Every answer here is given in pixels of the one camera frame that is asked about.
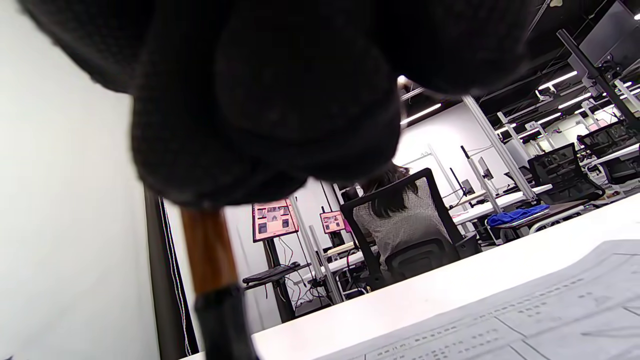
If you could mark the person's right hand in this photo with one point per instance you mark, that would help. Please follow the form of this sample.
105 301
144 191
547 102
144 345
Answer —
275 100

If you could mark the grey water writing practice cloth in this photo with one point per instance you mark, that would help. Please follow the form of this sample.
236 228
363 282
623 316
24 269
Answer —
550 310

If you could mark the blue cloth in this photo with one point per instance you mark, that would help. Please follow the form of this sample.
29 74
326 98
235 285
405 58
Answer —
515 216

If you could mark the large pink screen monitor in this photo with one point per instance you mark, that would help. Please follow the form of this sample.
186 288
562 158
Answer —
274 220

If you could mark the small pink screen monitor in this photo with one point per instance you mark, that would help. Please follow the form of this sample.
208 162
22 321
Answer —
332 222

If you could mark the ceiling strip light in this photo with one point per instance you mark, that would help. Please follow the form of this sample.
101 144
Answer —
557 80
422 113

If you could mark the black keyboard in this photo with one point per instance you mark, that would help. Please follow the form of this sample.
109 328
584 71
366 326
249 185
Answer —
270 273

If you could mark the black monitor stand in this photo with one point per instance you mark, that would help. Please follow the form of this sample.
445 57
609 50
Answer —
280 300

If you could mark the black mesh office chair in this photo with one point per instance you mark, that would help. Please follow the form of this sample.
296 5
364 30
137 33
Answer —
420 260

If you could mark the white background desk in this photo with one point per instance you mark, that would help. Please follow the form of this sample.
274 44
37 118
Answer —
500 202

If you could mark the empty black mesh chair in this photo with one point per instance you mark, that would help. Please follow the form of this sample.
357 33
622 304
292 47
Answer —
560 170
617 150

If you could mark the white cart brown top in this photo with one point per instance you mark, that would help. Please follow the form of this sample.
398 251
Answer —
555 210

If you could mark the aluminium frame post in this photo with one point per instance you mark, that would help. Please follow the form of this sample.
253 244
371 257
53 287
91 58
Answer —
495 145
305 235

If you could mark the dark vertical post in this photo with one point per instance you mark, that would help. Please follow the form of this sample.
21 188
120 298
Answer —
160 280

